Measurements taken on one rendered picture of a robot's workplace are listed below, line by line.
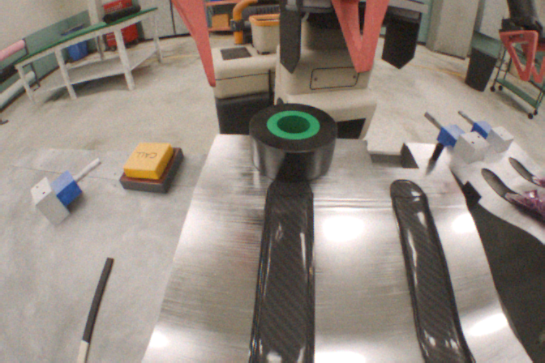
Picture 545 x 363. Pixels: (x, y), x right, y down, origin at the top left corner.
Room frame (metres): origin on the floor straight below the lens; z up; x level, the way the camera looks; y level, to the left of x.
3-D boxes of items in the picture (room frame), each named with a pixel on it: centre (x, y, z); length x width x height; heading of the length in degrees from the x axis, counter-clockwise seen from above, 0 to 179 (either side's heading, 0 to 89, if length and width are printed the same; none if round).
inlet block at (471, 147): (0.26, -0.29, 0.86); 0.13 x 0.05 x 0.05; 12
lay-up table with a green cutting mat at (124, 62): (3.04, 2.86, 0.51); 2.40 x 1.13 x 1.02; 89
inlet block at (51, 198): (0.19, 0.32, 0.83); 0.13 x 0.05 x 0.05; 147
